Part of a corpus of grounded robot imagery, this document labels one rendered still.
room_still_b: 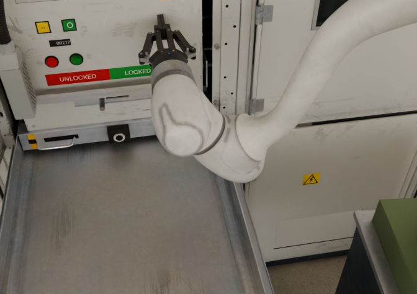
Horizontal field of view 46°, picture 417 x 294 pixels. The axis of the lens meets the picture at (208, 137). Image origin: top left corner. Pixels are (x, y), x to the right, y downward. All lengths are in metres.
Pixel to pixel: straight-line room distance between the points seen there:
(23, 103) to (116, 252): 0.42
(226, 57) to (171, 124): 0.54
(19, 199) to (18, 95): 0.29
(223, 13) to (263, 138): 0.45
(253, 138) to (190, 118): 0.15
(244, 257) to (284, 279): 1.00
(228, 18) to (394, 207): 0.65
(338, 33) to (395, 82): 0.84
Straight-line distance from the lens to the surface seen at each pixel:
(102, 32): 1.25
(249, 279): 1.15
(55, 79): 1.33
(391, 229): 1.32
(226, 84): 1.42
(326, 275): 2.21
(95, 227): 1.26
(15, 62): 1.19
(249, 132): 0.96
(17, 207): 1.35
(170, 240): 1.21
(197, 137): 0.87
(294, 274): 2.18
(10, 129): 1.50
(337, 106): 1.57
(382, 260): 1.36
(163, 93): 0.91
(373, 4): 0.77
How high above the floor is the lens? 1.82
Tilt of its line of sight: 42 degrees down
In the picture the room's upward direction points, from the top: straight up
